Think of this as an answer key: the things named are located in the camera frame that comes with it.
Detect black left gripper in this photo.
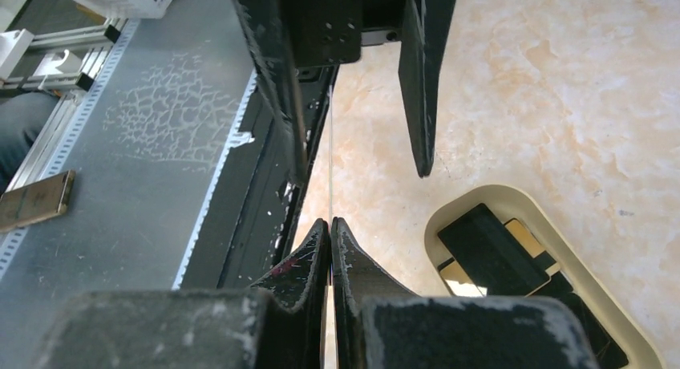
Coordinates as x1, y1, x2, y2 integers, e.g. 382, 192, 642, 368
231, 0, 456, 185

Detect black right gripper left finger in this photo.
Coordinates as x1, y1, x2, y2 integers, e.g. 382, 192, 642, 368
32, 219, 330, 368

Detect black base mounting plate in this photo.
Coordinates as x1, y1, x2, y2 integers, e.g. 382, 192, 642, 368
172, 79, 307, 289

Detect beige oval plastic tray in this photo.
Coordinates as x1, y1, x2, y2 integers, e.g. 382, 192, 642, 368
423, 184, 667, 368

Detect gold and black card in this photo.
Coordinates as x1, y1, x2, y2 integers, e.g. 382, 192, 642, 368
437, 204, 629, 368

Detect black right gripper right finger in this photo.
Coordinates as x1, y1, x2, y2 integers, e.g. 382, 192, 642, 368
330, 217, 597, 368

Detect gold smartphone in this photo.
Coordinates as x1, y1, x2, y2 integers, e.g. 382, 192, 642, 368
1, 170, 76, 233

